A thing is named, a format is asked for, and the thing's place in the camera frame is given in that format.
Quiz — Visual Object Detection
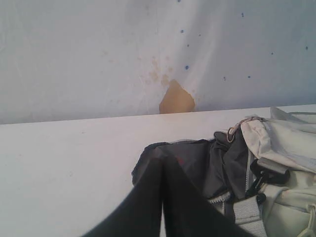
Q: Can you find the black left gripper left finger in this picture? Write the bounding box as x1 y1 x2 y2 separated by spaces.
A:
84 159 163 237

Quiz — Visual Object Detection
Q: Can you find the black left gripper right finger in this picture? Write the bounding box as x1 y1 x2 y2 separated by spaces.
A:
163 157 249 237

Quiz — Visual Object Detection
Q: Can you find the white duffel bag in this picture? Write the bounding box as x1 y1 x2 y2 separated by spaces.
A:
132 107 316 237

